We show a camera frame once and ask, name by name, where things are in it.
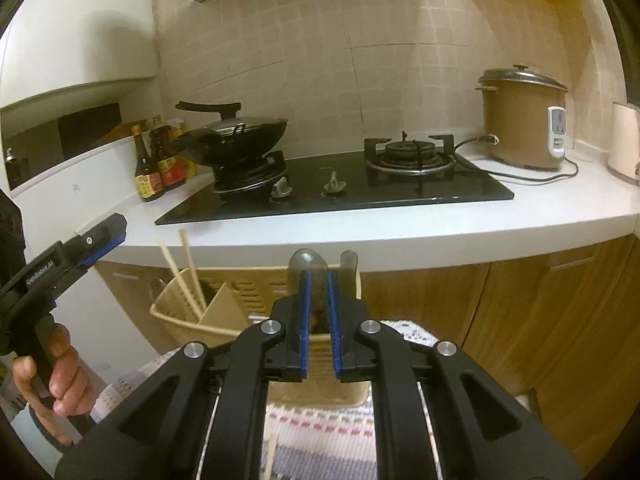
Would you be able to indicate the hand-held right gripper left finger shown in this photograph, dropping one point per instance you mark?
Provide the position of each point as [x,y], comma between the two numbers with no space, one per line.
[305,325]

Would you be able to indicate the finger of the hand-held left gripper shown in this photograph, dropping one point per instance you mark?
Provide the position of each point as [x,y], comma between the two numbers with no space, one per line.
[102,247]

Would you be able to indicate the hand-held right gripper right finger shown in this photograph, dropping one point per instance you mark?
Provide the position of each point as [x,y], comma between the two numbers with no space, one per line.
[334,325]

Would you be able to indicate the yellow plastic utensil basket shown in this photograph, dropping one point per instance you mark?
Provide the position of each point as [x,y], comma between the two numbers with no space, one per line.
[320,392]

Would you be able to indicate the wooden chopstick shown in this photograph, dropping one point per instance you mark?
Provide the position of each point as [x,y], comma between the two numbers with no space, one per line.
[192,270]
[182,280]
[272,455]

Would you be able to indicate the person's left hand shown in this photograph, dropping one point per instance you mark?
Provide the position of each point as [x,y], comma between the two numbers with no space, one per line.
[70,385]

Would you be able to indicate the dark soy sauce bottle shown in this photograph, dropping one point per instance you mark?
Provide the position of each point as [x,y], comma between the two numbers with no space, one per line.
[146,180]

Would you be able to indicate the red label sauce bottle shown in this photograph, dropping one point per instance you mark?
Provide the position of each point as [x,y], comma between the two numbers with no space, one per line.
[167,172]

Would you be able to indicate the striped woven tablecloth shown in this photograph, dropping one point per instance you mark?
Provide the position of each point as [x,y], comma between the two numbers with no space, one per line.
[320,435]

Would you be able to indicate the yellow label bottle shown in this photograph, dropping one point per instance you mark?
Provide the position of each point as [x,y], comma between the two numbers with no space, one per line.
[189,167]

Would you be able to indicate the metal stove knob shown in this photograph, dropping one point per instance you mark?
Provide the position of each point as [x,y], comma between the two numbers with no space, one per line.
[335,183]
[282,188]

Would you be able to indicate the black gas cooktop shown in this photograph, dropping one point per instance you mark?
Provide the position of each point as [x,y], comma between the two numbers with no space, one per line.
[390,190]

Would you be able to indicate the wooden base cabinets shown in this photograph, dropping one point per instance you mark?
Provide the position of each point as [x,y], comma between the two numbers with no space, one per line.
[500,320]

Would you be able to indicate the black wok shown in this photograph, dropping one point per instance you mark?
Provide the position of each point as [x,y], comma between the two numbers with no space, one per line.
[250,147]

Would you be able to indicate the glass wok lid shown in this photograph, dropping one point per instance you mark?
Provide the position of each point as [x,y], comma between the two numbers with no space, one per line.
[245,125]

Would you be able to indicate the white kitchen countertop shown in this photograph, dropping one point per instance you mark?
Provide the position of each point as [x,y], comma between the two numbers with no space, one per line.
[550,205]

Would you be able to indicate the brown rice cooker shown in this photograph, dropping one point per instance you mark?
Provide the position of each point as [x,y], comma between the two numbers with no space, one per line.
[515,125]

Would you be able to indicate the white electric kettle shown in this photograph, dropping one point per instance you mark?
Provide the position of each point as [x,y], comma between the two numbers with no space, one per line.
[622,140]

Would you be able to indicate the white wall niche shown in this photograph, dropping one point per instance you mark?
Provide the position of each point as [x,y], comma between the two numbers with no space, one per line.
[60,105]

